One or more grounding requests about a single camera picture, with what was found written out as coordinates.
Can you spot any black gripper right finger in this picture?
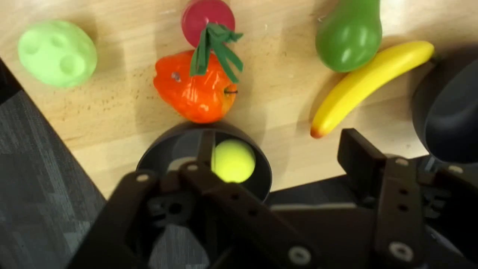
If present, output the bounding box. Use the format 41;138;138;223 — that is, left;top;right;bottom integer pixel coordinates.
336;128;478;269

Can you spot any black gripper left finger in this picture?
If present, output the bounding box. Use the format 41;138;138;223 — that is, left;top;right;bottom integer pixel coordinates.
65;131;319;269

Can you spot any large black bowl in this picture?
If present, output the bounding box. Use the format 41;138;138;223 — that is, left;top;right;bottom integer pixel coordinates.
135;122;274;205

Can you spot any yellow toy lemon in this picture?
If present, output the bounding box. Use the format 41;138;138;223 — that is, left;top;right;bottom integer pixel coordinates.
210;138;258;186

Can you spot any yellow toy banana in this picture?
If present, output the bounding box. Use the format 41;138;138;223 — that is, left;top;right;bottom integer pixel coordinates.
309;39;436;141

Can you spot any orange-red toy fruit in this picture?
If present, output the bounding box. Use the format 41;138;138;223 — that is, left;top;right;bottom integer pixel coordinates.
152;50;240;126

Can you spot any green toy pear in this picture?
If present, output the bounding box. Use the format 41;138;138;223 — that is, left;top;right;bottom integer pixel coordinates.
313;0;383;75

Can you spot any light green toy apple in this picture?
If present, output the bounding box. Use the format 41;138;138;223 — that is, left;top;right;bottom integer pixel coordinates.
16;19;100;92

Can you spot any small dark red toy fruit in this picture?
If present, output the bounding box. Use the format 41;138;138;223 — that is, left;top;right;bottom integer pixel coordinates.
180;0;246;86

